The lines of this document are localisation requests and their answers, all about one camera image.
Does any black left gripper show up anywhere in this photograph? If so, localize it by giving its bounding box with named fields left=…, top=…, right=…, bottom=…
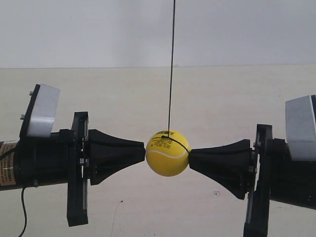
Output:
left=50, top=112, right=146, bottom=220

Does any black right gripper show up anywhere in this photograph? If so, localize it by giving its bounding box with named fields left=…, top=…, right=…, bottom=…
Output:
left=189, top=124, right=286, bottom=237

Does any yellow tennis ball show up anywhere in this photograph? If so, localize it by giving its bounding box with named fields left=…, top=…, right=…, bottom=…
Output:
left=146, top=130, right=191, bottom=177

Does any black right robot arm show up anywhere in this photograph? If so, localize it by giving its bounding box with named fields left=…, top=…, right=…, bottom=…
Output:
left=189, top=124, right=316, bottom=237

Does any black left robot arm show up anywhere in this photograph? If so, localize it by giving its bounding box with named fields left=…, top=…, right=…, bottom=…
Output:
left=0, top=112, right=145, bottom=227

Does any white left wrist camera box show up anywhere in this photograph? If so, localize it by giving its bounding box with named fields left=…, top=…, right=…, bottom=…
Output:
left=19, top=83, right=60, bottom=142

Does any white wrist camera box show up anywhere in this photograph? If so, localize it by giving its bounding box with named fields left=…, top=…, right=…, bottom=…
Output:
left=285, top=95, right=316, bottom=161
left=19, top=83, right=60, bottom=142

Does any black hanging string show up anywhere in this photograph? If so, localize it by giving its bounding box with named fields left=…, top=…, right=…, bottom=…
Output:
left=147, top=0, right=192, bottom=155

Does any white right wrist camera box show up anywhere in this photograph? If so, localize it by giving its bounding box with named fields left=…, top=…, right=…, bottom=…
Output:
left=285, top=95, right=316, bottom=161

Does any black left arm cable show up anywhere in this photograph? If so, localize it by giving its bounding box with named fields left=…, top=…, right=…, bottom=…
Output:
left=17, top=187, right=28, bottom=237

